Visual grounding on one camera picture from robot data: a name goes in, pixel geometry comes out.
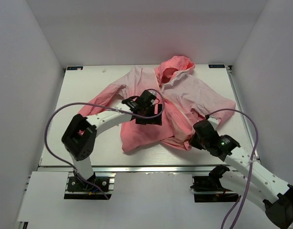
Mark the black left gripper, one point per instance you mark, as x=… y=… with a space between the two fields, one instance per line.
x=157 y=122

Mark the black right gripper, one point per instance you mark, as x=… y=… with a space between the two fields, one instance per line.
x=193 y=142

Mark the pink hooded zip jacket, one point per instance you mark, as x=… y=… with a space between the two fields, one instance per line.
x=187 y=100

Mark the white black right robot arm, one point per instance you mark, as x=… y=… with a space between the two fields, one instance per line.
x=271 y=194

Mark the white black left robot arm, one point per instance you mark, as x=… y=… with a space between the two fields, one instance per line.
x=81 y=133

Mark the blue label sticker right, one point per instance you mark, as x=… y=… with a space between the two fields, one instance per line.
x=216 y=66

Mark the blue label sticker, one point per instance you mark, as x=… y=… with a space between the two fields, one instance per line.
x=74 y=68
x=216 y=66

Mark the blue label sticker left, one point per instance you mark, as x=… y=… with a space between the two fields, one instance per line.
x=74 y=68

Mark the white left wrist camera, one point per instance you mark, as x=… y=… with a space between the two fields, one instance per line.
x=153 y=93

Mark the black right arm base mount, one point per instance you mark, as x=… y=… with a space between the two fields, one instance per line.
x=206 y=190

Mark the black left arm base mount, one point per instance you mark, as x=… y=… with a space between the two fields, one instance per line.
x=99 y=188

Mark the aluminium table frame rail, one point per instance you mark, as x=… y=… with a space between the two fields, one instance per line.
x=134 y=169

